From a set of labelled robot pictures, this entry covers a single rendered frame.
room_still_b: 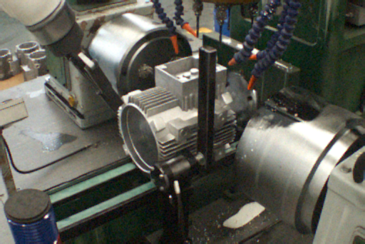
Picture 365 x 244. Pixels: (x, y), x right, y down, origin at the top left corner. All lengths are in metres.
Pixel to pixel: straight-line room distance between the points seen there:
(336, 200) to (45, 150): 0.93
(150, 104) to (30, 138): 0.62
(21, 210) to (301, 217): 0.49
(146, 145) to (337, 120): 0.47
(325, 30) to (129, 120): 0.50
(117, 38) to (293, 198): 0.66
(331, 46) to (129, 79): 0.51
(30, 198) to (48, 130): 0.95
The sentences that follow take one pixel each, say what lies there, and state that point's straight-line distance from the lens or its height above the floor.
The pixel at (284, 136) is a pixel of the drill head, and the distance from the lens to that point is 0.79.
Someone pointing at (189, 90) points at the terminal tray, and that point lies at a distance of 0.94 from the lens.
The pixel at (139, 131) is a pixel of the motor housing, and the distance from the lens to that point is 1.06.
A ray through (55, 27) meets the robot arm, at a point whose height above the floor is 1.30.
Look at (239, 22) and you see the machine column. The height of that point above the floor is 1.16.
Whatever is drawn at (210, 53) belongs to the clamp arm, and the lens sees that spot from 0.80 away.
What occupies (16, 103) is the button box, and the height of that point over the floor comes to 1.07.
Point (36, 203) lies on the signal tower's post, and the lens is 0.52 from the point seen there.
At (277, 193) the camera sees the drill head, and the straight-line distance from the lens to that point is 0.80.
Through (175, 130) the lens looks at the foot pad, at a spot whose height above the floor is 1.07.
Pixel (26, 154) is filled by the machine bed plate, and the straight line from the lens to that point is 1.38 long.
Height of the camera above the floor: 1.55
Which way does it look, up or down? 31 degrees down
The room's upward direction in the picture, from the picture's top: straight up
